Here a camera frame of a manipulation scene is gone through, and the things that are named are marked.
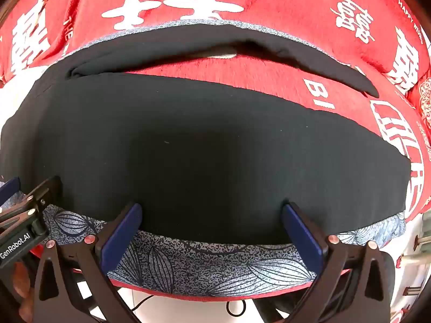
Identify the person's left hand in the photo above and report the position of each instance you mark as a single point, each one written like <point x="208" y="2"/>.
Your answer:
<point x="21" y="277"/>

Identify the black pants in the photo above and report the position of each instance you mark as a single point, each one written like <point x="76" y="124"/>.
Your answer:
<point x="208" y="161"/>

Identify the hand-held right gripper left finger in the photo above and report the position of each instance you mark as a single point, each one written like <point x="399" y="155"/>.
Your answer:
<point x="122" y="239"/>

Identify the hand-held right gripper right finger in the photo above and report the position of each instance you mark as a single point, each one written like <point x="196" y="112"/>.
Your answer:
<point x="303" y="239"/>

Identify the white printed cloth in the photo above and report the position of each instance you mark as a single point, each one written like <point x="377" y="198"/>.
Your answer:
<point x="414" y="262"/>

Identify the red printed blanket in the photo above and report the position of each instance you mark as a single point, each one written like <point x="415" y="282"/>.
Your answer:
<point x="208" y="3"/>

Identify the blue leaf-patterned cloth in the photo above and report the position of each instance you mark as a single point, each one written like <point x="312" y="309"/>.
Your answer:
<point x="188" y="262"/>

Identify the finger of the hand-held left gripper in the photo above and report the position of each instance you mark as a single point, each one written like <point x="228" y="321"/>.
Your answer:
<point x="8" y="189"/>
<point x="47" y="190"/>

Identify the red patterned cushion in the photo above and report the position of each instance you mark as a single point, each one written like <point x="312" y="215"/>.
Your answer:
<point x="425" y="101"/>

